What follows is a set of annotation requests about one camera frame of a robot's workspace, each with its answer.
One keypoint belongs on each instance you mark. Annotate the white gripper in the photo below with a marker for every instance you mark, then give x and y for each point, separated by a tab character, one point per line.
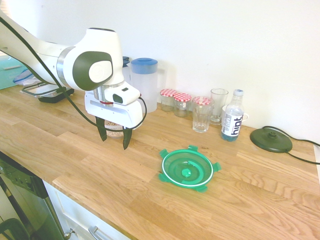
110	113

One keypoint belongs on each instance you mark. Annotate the teal box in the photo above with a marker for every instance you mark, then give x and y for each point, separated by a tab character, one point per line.
10	75

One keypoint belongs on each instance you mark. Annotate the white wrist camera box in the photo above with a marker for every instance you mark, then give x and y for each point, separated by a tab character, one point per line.
125	96

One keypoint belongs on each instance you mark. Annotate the black kettle base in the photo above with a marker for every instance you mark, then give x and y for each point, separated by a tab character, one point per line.
271	142

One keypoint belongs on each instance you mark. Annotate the silver cabinet knob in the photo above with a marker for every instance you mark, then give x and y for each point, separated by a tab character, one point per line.
68	234

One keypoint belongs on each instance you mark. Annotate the glass jar checkered lid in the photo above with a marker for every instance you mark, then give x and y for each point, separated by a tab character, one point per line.
182	106
202	100
168	101

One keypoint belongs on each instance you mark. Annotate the tall footed glass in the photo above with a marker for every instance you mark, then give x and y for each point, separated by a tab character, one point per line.
219	105

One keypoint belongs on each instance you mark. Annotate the white cabinet drawer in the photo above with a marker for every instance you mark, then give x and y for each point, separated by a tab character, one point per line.
75	215

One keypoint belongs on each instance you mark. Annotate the clear hint water bottle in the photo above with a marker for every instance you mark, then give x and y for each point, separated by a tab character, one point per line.
232	125

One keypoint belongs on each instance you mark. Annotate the ribbed drinking glass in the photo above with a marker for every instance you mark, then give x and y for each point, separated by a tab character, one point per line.
201	122

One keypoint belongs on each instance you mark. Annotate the black kitchen scale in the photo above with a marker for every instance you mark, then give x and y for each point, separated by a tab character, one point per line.
53	98

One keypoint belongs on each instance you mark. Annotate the clear zip bag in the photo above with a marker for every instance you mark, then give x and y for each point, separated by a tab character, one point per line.
27	79

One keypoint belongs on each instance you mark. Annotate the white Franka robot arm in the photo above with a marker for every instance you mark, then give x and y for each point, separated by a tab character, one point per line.
100	45

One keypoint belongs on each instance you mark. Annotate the white mug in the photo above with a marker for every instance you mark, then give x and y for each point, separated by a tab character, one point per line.
225	111

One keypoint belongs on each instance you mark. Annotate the green round container lid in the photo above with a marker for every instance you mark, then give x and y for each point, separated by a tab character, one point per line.
175	162

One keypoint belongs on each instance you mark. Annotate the clear bowl with cereal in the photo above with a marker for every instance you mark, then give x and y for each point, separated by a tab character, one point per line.
113	134

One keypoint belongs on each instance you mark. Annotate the clear pitcher blue lid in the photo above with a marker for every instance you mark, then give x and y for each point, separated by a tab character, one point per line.
143	87

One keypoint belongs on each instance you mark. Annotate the steel dishwasher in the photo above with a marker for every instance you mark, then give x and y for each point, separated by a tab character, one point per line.
22	190

